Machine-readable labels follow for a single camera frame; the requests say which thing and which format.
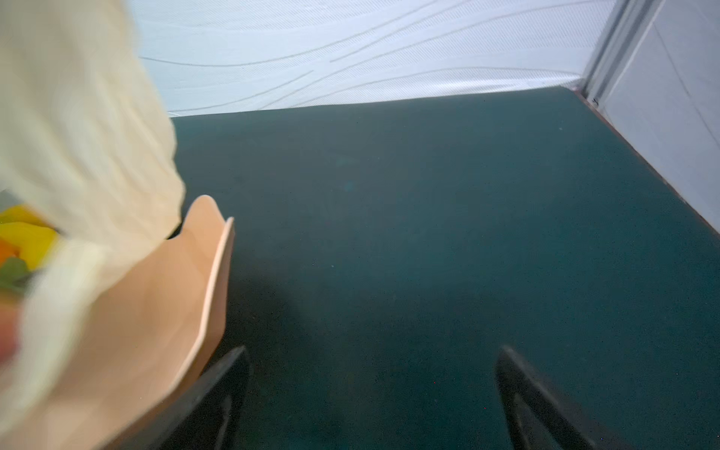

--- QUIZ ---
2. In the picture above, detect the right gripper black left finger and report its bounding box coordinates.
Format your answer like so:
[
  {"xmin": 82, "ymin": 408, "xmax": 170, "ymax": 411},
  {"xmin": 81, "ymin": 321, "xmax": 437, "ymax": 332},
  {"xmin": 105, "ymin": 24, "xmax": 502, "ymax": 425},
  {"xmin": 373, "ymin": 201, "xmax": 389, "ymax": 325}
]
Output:
[{"xmin": 112, "ymin": 347, "xmax": 251, "ymax": 450}]

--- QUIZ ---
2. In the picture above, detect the cream banana print plastic bag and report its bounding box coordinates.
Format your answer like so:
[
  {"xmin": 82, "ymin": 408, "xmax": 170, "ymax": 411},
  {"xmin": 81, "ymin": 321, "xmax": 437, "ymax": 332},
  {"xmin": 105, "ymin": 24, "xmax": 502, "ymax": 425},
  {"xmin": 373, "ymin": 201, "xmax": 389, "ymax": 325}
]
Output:
[{"xmin": 1, "ymin": 1, "xmax": 185, "ymax": 432}]

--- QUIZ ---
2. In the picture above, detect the yellow banana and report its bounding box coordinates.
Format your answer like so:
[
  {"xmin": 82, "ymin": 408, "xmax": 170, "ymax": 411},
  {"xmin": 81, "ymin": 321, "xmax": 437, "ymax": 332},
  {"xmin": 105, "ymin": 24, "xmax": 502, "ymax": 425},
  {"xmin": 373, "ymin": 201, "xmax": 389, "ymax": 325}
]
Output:
[{"xmin": 1, "ymin": 204, "xmax": 59, "ymax": 271}]

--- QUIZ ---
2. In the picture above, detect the pink wavy fruit plate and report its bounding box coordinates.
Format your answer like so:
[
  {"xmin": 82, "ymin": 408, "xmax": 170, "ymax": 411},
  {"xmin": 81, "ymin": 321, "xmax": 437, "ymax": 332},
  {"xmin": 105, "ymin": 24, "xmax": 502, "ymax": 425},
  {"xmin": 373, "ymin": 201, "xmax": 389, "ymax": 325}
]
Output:
[{"xmin": 1, "ymin": 195, "xmax": 234, "ymax": 449}]

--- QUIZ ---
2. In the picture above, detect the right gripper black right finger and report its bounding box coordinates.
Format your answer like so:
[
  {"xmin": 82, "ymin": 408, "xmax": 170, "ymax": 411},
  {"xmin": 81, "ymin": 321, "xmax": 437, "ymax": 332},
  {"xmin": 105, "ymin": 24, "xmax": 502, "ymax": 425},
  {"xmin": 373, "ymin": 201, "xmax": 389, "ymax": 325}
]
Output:
[{"xmin": 495, "ymin": 345, "xmax": 633, "ymax": 449}]

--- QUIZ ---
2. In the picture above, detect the green table mat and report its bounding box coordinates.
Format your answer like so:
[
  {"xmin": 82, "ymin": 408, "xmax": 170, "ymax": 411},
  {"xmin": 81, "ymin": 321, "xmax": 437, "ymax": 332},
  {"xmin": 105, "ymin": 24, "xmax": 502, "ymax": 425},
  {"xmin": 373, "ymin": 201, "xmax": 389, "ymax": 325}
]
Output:
[{"xmin": 174, "ymin": 88, "xmax": 719, "ymax": 449}]

